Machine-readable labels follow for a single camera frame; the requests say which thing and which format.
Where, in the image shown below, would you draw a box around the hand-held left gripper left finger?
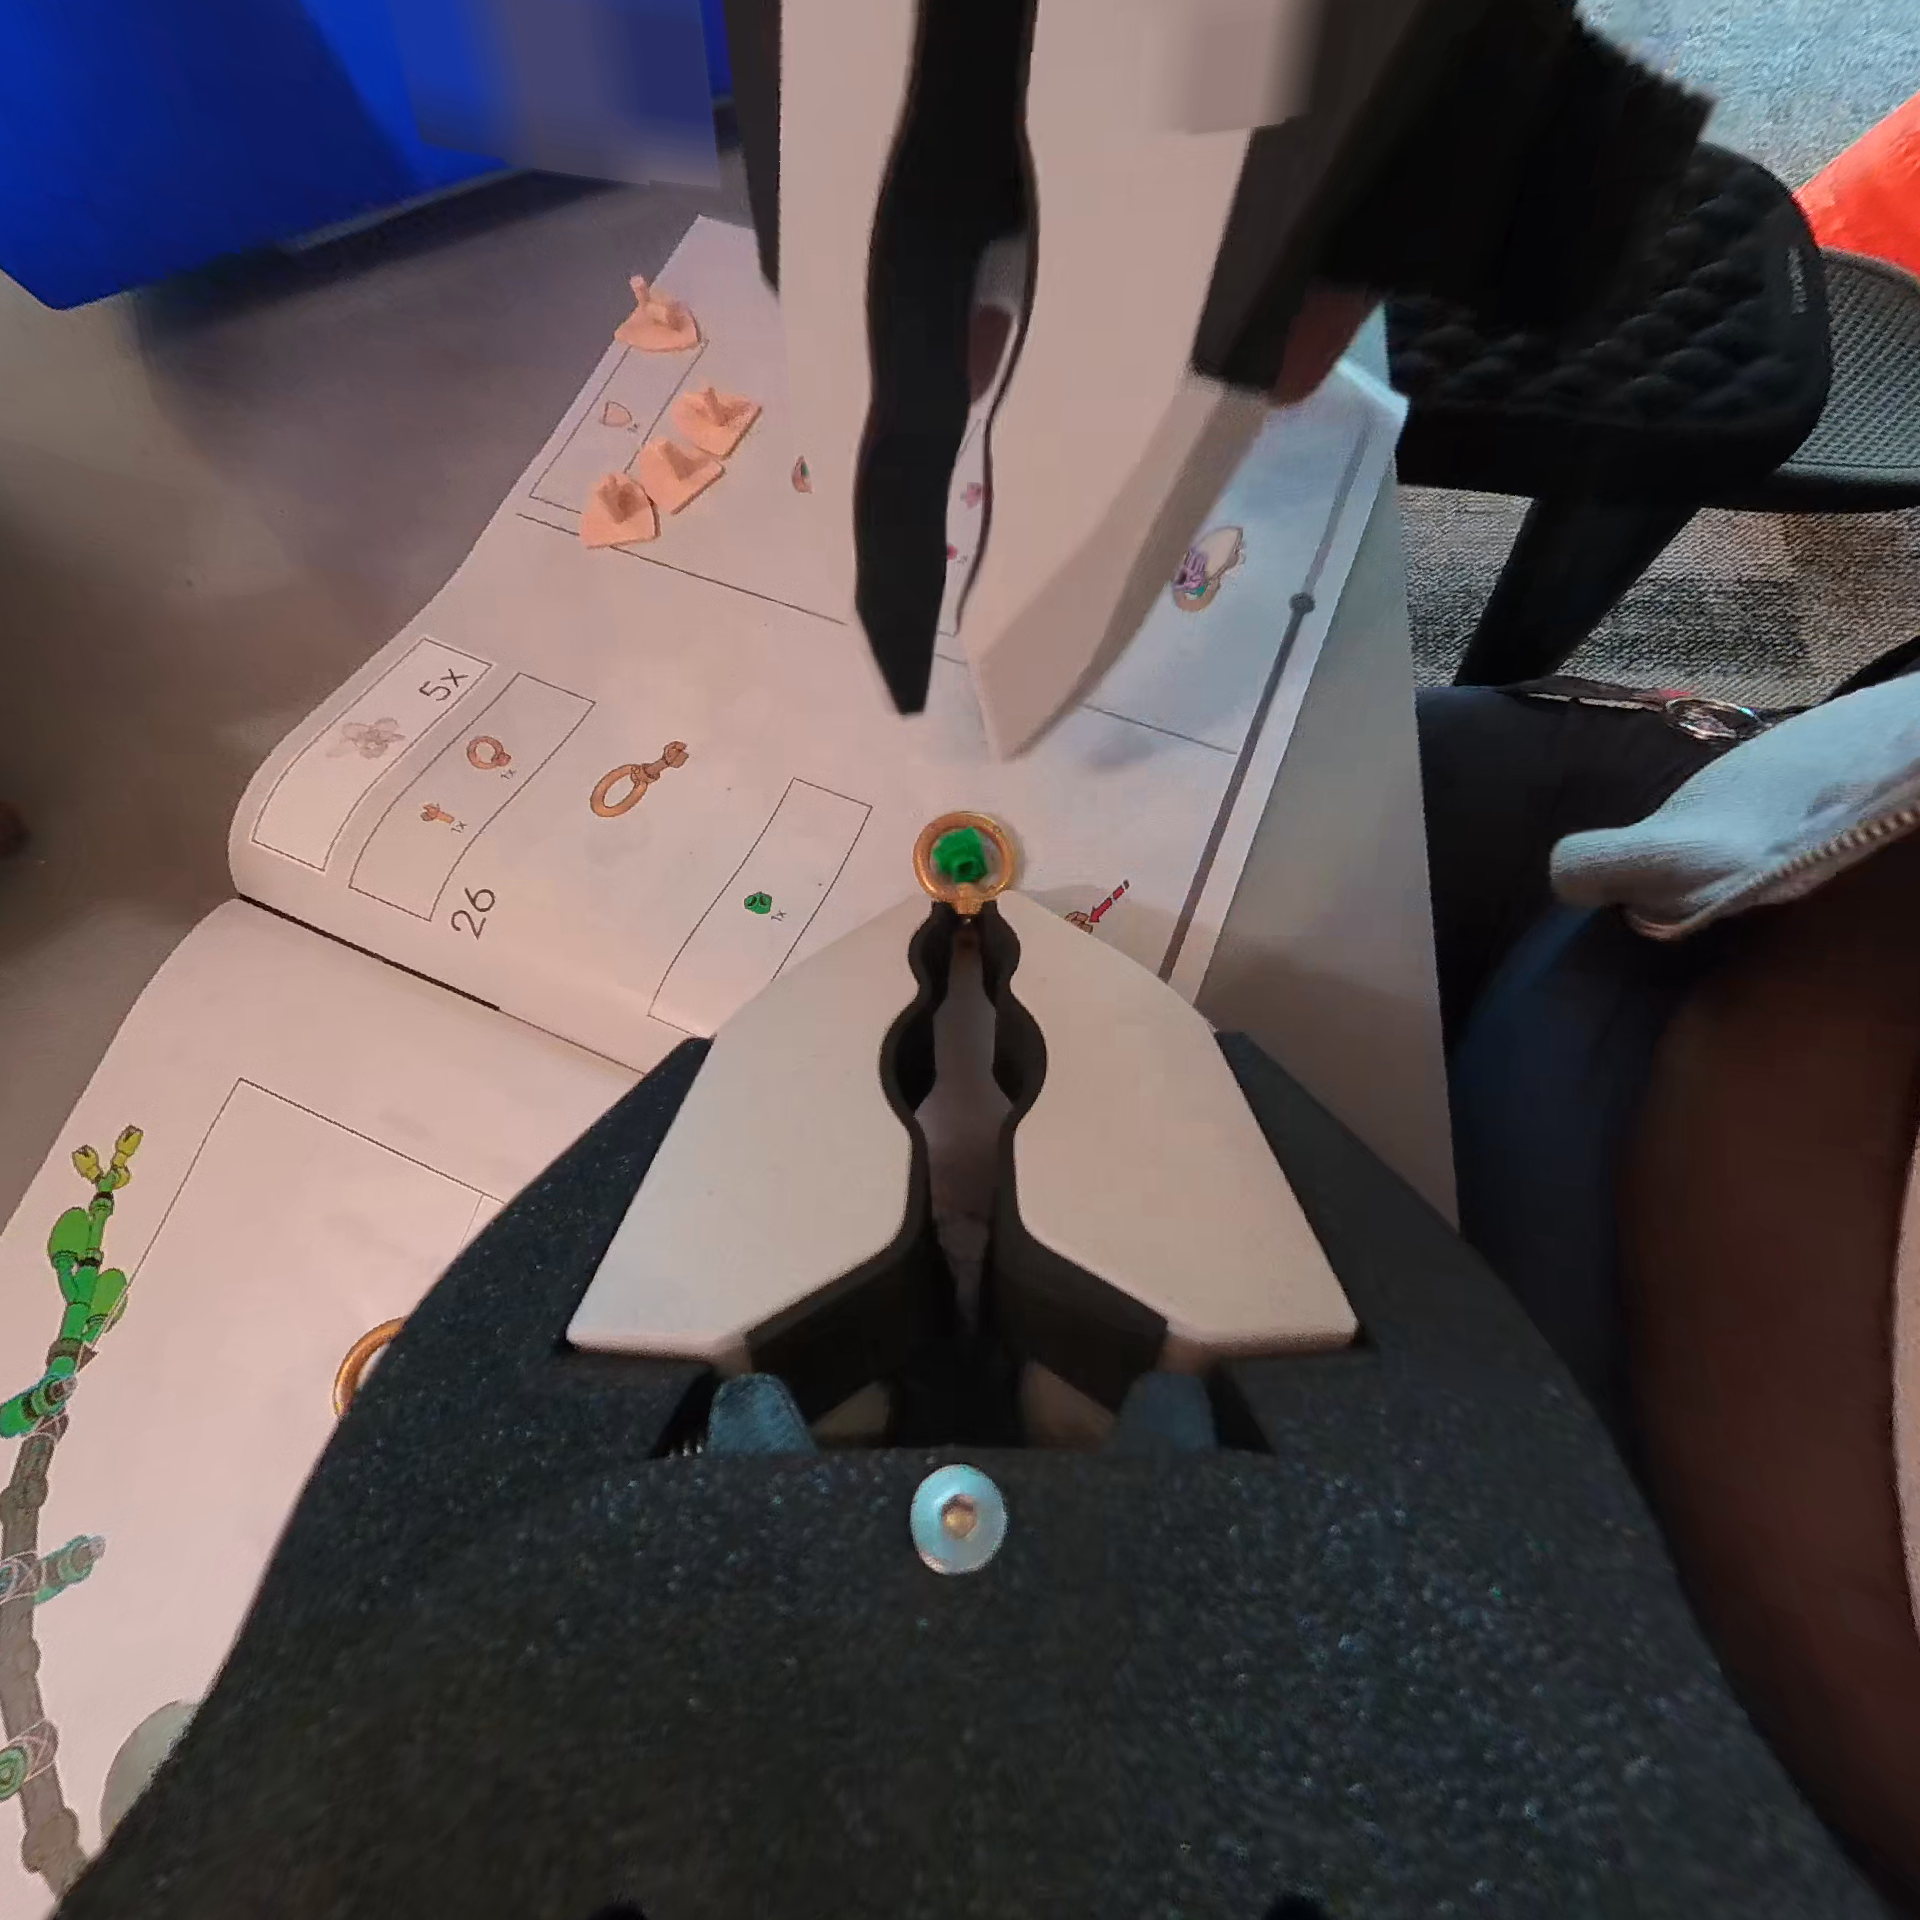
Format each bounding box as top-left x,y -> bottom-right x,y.
565,899 -> 942,1364

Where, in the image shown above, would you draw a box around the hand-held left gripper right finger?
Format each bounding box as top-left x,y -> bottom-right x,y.
984,891 -> 1362,1375

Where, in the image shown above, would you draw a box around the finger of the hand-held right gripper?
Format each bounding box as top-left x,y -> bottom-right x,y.
777,0 -> 1045,717
956,0 -> 1277,765

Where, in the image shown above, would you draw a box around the gold ring piece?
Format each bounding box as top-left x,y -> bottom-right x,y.
911,810 -> 1020,929

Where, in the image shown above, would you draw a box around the grey desk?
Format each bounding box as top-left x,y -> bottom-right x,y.
0,167 -> 1462,1920

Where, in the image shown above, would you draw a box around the person's right hand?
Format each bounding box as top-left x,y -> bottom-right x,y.
1267,283 -> 1385,408

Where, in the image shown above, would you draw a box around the black mesh chair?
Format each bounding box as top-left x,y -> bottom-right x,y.
1382,141 -> 1920,685

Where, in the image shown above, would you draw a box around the person's dark trousers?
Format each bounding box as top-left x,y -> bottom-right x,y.
1414,683 -> 1920,1908

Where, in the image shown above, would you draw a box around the red panel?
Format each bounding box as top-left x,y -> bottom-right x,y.
1792,126 -> 1920,280

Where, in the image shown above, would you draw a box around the open instruction booklet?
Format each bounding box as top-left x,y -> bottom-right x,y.
0,215 -> 1414,1894

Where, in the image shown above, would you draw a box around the blue plastic storage bin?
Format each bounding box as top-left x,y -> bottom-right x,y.
0,0 -> 737,313

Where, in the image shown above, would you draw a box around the grey zip jacket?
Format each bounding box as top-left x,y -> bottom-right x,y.
1547,642 -> 1920,942

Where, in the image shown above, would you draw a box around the black strap with metal ring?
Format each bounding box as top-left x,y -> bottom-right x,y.
1510,672 -> 1780,749

